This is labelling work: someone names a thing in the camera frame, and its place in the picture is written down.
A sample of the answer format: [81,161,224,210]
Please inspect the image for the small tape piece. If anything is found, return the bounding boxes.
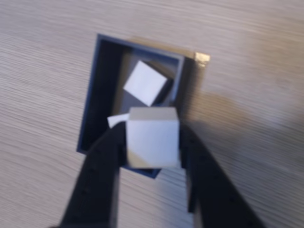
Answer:
[194,52,211,67]

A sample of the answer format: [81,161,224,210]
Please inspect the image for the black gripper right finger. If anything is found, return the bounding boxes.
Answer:
[180,125,267,228]

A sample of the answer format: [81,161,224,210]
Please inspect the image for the black open box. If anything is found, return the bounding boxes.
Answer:
[76,33,206,180]

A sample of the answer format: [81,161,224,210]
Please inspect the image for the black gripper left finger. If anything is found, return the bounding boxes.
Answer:
[59,113,131,228]

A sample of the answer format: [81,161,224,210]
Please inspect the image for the white cube block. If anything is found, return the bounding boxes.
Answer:
[125,106,180,170]
[122,59,168,107]

